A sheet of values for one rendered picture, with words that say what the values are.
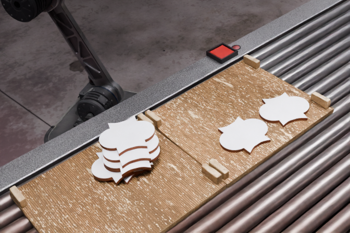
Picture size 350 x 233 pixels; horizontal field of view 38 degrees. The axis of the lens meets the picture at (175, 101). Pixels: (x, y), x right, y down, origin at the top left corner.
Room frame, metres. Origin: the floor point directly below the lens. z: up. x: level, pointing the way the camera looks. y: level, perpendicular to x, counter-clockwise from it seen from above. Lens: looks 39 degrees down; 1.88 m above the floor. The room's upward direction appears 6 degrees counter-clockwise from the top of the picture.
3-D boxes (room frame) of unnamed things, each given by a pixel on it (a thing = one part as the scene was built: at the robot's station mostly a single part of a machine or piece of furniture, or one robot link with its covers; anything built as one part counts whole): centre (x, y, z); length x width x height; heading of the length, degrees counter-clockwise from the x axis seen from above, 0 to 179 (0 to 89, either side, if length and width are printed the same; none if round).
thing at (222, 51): (1.43, -0.17, 0.92); 0.06 x 0.06 x 0.01; 35
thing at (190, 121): (1.10, -0.17, 0.93); 0.41 x 0.35 x 0.02; 126
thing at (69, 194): (0.86, 0.16, 0.93); 0.41 x 0.35 x 0.02; 126
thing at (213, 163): (0.88, -0.09, 0.95); 0.06 x 0.02 x 0.03; 36
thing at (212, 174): (0.87, -0.07, 0.95); 0.06 x 0.02 x 0.03; 36
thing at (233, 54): (1.43, -0.17, 0.92); 0.08 x 0.08 x 0.02; 35
